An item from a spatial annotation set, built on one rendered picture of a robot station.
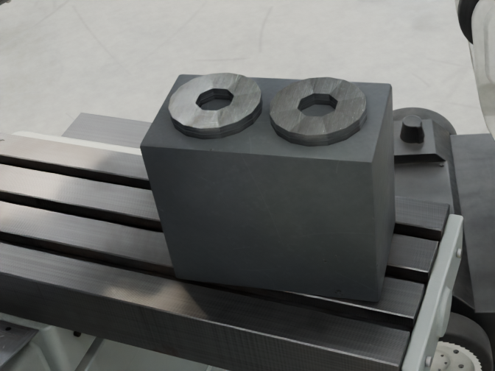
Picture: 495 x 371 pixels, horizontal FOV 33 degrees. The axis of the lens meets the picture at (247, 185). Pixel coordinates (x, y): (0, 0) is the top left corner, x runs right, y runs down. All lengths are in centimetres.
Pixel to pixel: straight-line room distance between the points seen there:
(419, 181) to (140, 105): 153
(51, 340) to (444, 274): 46
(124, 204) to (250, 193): 27
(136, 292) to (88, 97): 216
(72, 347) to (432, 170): 81
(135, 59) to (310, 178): 246
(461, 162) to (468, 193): 9
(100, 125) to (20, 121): 153
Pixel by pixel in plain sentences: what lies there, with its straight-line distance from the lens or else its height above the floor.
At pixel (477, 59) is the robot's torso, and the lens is 124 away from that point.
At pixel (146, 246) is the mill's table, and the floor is 99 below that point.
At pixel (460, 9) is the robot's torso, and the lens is 123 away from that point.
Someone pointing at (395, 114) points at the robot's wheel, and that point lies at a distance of 174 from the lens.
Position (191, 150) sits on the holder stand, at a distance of 78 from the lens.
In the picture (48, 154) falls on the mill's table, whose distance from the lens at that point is 114.
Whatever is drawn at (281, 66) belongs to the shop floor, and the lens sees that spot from 300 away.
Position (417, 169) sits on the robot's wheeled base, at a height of 59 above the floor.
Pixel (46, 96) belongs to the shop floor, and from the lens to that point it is 312.
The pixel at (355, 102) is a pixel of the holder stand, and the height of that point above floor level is 119.
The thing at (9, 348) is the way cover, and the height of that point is 92.
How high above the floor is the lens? 165
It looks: 41 degrees down
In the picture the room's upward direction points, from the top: 10 degrees counter-clockwise
